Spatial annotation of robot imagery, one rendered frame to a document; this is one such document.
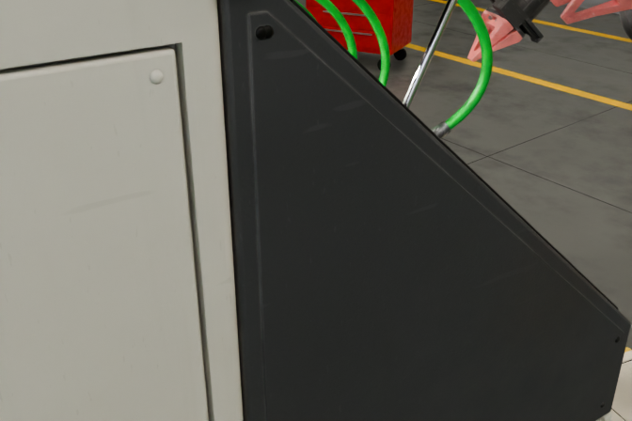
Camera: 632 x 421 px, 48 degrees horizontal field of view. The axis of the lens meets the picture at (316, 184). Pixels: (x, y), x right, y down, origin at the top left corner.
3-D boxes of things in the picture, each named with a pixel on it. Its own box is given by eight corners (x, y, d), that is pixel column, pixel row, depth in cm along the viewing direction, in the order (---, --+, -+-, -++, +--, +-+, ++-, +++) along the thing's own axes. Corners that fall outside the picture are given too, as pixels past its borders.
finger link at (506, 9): (442, 35, 110) (483, -11, 109) (468, 63, 114) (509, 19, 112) (463, 45, 104) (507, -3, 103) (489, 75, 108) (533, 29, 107)
